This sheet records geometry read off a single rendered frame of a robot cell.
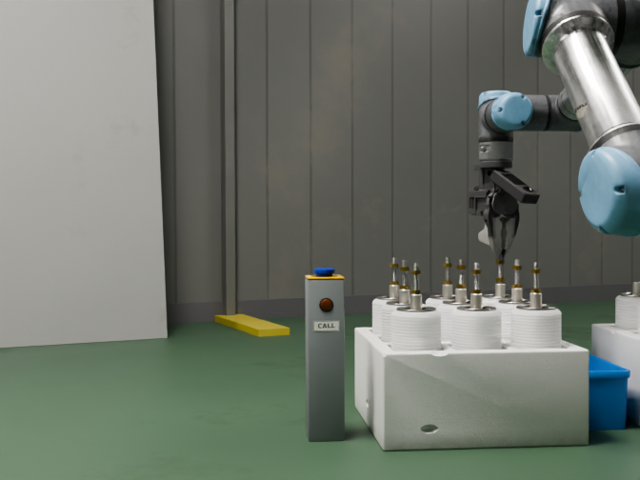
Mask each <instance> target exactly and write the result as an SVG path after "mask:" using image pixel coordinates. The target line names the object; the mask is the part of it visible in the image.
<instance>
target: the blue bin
mask: <svg viewBox="0 0 640 480"><path fill-rule="evenodd" d="M629 378H630V370H628V369H626V368H623V367H621V366H618V365H616V364H613V363H612V362H609V361H607V360H604V359H601V358H599V357H596V356H594V355H591V354H590V364H589V430H624V429H625V428H626V414H627V396H628V379H629Z"/></svg>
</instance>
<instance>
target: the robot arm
mask: <svg viewBox="0 0 640 480"><path fill-rule="evenodd" d="M523 50H524V53H525V54H526V55H527V56H528V57H533V58H537V57H542V59H543V61H544V63H545V65H546V67H547V68H548V69H549V70H550V71H551V72H553V73H554V74H557V75H559V76H560V77H561V80H562V82H563V85H564V87H565V88H564V89H563V90H562V91H561V93H560V94H559V95H524V94H522V93H519V92H510V91H506V90H490V91H485V92H482V93H481V94H480V96H479V106H478V112H479V161H482V162H480V163H479V165H474V170H479V187H478V188H479V189H478V188H477V190H476V189H475V188H476V187H475V188H474V190H469V214H471V215H484V221H485V228H484V229H483V230H482V231H480V232H479V233H478V239H479V241H480V242H482V243H484V244H487V245H489V246H490V248H491V251H492V253H493V255H494V257H495V259H499V258H500V256H501V254H503V258H502V259H504V258H505V257H506V255H507V253H508V251H509V249H510V246H511V244H512V242H513V238H514V236H515V235H516V232H517V229H518V225H519V218H520V215H519V204H517V200H518V201H519V202H520V203H523V204H536V203H537V201H538V199H539V197H540V194H539V193H538V192H537V191H535V190H534V189H532V188H531V187H529V186H528V185H527V184H525V183H524V182H523V181H521V180H520V179H519V178H517V177H516V176H515V175H513V174H512V173H510V172H509V171H505V169H511V168H512V162H511V161H512V160H513V132H514V131H574V132H578V131H582V132H583V133H584V135H585V138H586V140H587V143H588V145H589V148H590V149H589V151H588V154H587V155H586V156H585V158H584V159H583V161H582V164H581V167H580V171H579V177H578V190H579V191H580V192H581V197H580V202H581V206H582V209H583V212H584V213H585V215H586V217H587V219H588V221H589V222H590V224H591V225H592V226H593V227H594V228H595V229H596V230H598V231H600V232H602V233H605V234H612V235H621V236H625V237H634V236H638V235H640V107H639V105H638V103H637V101H636V99H635V97H634V95H633V93H632V91H631V89H630V86H629V84H628V82H627V80H626V78H625V76H626V75H627V74H628V73H629V72H630V70H631V69H636V68H639V67H640V0H529V2H528V5H527V10H526V15H525V21H524V29H523ZM501 214H503V215H504V216H505V217H501V218H500V219H498V218H497V217H500V215H501ZM501 245H502V248H501Z"/></svg>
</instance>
